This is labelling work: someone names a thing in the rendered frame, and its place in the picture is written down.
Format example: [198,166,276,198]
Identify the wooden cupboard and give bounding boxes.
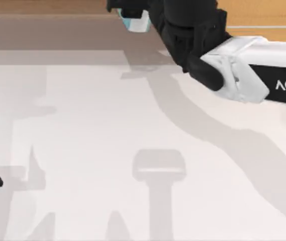
[0,0,286,51]

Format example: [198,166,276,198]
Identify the white and teal can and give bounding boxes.
[117,7,151,33]

